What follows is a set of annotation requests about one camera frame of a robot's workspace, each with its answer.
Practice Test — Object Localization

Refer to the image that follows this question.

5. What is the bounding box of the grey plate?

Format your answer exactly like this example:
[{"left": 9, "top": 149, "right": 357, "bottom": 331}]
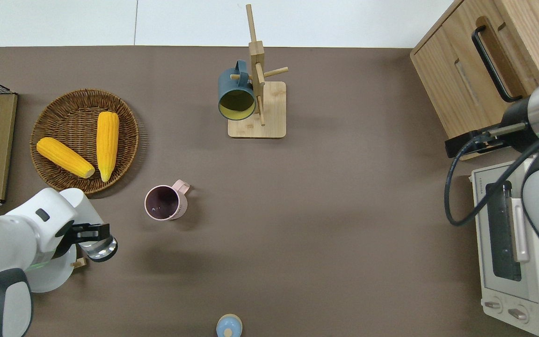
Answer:
[{"left": 26, "top": 243, "right": 77, "bottom": 293}]

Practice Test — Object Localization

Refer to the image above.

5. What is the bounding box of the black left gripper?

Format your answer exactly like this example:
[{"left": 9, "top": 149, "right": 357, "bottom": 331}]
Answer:
[{"left": 53, "top": 219, "right": 111, "bottom": 259}]

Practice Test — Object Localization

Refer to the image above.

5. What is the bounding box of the pink mug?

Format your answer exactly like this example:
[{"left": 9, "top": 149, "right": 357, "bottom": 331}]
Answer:
[{"left": 144, "top": 179, "right": 191, "bottom": 221}]

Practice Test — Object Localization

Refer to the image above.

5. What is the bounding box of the white oven door handle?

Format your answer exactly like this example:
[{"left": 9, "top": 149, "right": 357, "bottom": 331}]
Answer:
[{"left": 508, "top": 198, "right": 531, "bottom": 263}]

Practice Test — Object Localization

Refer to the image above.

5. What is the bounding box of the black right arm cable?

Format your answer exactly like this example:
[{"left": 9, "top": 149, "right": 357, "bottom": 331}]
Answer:
[{"left": 444, "top": 123, "right": 539, "bottom": 227}]

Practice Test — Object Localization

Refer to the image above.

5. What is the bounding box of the round wicker basket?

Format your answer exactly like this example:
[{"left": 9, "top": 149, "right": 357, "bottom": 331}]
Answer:
[{"left": 30, "top": 89, "right": 140, "bottom": 195}]

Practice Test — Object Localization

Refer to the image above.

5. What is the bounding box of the dark blue mug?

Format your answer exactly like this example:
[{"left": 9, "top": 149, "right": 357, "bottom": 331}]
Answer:
[{"left": 218, "top": 59, "right": 256, "bottom": 121}]

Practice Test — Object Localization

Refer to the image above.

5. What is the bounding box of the white toaster oven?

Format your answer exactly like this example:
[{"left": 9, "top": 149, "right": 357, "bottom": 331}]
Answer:
[{"left": 470, "top": 158, "right": 539, "bottom": 337}]

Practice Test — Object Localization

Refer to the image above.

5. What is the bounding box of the blue round call bell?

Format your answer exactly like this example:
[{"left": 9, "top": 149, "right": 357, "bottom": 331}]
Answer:
[{"left": 216, "top": 314, "right": 243, "bottom": 337}]

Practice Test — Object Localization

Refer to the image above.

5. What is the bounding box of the black cabinet handle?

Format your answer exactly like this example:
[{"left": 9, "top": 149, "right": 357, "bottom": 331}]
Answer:
[{"left": 472, "top": 26, "right": 524, "bottom": 103}]

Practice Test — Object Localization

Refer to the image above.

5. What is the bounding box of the wooden cabinet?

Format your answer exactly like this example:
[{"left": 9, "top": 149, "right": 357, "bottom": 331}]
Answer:
[{"left": 410, "top": 0, "right": 539, "bottom": 161}]

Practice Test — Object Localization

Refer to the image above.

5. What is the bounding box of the brown table mat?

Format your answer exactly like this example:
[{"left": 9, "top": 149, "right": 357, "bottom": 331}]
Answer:
[{"left": 0, "top": 45, "right": 534, "bottom": 337}]

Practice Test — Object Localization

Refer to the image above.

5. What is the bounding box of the yellow corn cob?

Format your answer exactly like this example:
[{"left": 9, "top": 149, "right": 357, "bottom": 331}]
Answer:
[
  {"left": 96, "top": 111, "right": 120, "bottom": 183},
  {"left": 36, "top": 137, "right": 96, "bottom": 179}
]

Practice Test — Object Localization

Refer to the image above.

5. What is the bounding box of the wooden mug rack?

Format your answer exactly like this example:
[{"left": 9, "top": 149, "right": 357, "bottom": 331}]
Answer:
[{"left": 228, "top": 4, "right": 290, "bottom": 139}]

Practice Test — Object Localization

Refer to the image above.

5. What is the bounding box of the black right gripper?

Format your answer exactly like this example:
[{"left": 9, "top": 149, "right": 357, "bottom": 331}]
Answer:
[{"left": 444, "top": 96, "right": 539, "bottom": 160}]

